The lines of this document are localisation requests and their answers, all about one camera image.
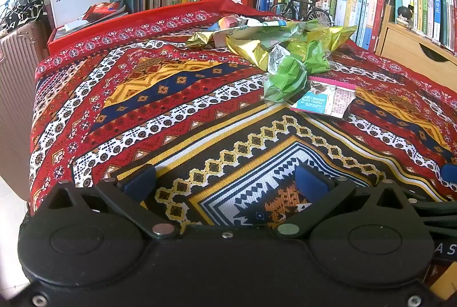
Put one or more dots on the miniature black bicycle model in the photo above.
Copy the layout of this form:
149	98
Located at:
307	12

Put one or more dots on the white blue paper packet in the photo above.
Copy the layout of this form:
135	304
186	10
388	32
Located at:
228	37

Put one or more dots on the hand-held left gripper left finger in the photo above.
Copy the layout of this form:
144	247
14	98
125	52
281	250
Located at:
141	182

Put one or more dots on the small dark-haired figurine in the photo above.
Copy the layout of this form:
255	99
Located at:
405	15

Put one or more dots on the teal pink snack packet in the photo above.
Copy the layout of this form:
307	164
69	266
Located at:
321	99

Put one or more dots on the red snack packet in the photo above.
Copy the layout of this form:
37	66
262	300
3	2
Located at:
105	9

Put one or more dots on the wooden drawer cabinet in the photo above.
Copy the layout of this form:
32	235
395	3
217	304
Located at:
403	46

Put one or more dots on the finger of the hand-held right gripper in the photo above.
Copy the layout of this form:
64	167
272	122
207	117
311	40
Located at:
450	174
441	217

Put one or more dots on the pink ribbed suitcase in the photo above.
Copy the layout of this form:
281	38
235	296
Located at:
18	96

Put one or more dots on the green foil wrapper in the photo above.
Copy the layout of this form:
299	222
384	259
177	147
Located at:
289	78

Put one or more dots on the pastel paper packet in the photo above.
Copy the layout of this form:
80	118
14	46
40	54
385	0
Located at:
226	22

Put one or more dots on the red flat tray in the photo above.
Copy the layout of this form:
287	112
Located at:
89	39

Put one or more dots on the small gold foil wrapper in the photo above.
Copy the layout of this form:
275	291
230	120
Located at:
200	39

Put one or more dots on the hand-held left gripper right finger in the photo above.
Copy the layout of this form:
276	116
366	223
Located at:
309	183

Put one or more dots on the red patterned tablecloth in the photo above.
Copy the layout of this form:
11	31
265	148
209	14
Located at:
178	121

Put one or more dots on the pile of flat magazines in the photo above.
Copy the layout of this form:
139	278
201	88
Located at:
78	26

